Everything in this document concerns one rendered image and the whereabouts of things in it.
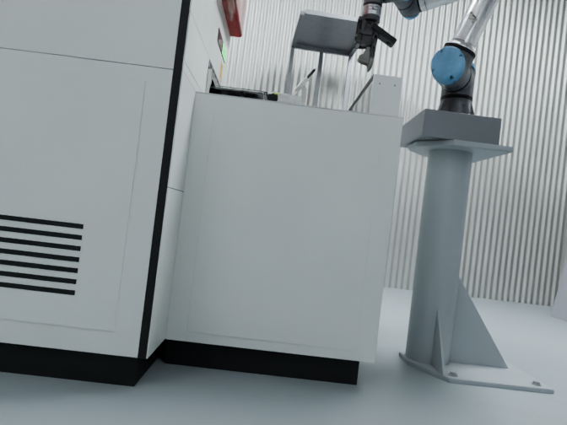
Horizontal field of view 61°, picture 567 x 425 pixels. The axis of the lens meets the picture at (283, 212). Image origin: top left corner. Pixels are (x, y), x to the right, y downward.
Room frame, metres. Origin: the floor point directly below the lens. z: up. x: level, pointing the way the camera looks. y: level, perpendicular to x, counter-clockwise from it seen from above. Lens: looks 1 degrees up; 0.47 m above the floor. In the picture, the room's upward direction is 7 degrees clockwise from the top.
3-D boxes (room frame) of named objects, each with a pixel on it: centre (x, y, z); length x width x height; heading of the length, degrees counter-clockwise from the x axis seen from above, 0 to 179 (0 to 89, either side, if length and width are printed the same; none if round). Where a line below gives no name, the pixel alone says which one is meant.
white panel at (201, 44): (1.62, 0.32, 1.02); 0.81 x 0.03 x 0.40; 1
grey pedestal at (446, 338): (1.82, -0.71, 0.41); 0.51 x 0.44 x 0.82; 92
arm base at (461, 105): (1.81, -0.60, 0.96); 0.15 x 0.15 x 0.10
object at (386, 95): (1.76, -0.27, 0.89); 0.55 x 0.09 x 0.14; 1
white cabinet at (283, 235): (1.90, -0.01, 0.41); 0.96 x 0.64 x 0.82; 1
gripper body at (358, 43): (1.89, -0.25, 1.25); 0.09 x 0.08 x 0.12; 91
